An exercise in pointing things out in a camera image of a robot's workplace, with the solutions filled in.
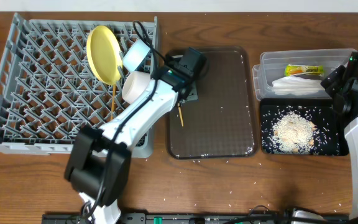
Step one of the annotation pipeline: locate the white tissue paper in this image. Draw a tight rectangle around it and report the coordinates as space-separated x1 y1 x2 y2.
272 76 324 96

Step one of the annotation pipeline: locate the green orange snack wrapper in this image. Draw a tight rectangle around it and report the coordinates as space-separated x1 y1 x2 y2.
284 64 324 77

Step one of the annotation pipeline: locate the light blue bowl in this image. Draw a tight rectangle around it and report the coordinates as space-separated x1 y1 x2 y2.
122 39 150 72

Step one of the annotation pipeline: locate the white round bowl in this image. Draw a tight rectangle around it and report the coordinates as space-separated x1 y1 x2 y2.
121 71 151 104

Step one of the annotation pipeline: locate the yellow round plate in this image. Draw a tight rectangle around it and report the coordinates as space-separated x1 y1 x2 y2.
86 26 122 85

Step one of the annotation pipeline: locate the wooden chopstick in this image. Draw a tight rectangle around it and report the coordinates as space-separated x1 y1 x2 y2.
110 85 116 120
177 103 184 127

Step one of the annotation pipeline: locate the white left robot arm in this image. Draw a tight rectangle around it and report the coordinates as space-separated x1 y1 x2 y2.
64 47 208 223

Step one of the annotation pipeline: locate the clear plastic waste bin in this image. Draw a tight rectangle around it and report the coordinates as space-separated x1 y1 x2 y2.
252 49 355 100

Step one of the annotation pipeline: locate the black food waste tray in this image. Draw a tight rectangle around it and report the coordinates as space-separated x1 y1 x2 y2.
259 98 349 156

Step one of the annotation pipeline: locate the grey plastic dishwasher rack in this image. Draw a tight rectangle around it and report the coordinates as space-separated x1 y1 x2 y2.
0 12 162 159

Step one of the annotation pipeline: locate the dark brown serving tray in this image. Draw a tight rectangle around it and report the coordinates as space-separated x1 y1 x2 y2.
167 46 260 159

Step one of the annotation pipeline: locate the pile of rice scraps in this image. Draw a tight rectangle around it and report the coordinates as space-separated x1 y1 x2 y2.
272 111 317 154

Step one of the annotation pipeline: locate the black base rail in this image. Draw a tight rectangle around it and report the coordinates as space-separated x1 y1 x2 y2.
41 212 351 224

